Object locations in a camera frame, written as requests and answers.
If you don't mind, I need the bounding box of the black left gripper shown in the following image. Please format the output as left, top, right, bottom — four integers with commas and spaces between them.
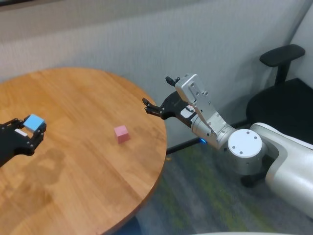
0, 117, 47, 169

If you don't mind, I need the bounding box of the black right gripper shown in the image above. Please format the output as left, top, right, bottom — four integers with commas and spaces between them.
142, 76, 196, 128

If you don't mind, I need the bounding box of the blue cube block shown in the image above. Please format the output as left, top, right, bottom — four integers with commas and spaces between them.
23, 114, 46, 133

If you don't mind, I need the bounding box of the pink cube block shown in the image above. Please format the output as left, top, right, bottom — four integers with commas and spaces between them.
114, 125, 131, 144

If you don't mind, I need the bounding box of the black partition base bar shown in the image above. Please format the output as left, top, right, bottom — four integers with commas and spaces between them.
165, 120, 250, 155

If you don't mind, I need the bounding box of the black office chair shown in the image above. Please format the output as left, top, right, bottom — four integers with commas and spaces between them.
241, 44, 313, 188

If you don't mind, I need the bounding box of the black wall trim strip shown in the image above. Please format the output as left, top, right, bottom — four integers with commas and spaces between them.
0, 0, 67, 7

